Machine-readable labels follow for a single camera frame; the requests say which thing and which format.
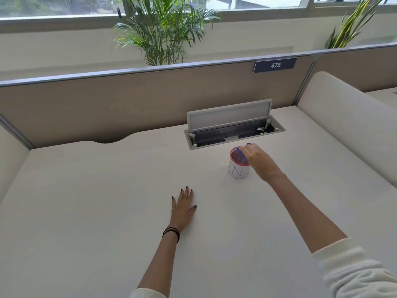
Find person's left hand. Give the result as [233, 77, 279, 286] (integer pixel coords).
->
[166, 186, 198, 232]

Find person's right hand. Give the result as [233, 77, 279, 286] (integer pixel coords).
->
[243, 143, 285, 184]

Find person's right forearm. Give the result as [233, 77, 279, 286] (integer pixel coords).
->
[267, 172, 348, 255]

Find person's left forearm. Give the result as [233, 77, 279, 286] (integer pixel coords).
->
[136, 228, 181, 290]

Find white cup with pink rim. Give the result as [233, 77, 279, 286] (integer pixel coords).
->
[228, 147, 251, 180]

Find blue number plate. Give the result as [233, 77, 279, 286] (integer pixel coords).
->
[253, 58, 298, 74]

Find white knit sleeve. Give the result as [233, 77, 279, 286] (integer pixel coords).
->
[311, 237, 397, 298]
[129, 287, 169, 298]

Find white rounded side divider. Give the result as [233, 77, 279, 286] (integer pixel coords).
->
[0, 113, 33, 203]
[297, 71, 397, 190]

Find beige desk partition panel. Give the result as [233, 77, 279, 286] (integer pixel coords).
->
[310, 42, 397, 93]
[0, 52, 312, 150]

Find bushy green palm plant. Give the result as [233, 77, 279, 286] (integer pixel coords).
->
[113, 0, 222, 66]

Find yellow-green leafy plant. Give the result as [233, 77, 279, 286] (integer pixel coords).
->
[324, 0, 390, 49]

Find grey desk cable box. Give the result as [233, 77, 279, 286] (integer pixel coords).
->
[183, 115, 287, 150]

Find black hair ties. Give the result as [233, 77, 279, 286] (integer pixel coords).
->
[162, 227, 181, 244]

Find grey cable box lid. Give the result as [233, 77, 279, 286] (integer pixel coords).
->
[186, 99, 273, 134]

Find window with grey frame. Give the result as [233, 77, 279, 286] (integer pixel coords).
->
[0, 0, 397, 28]

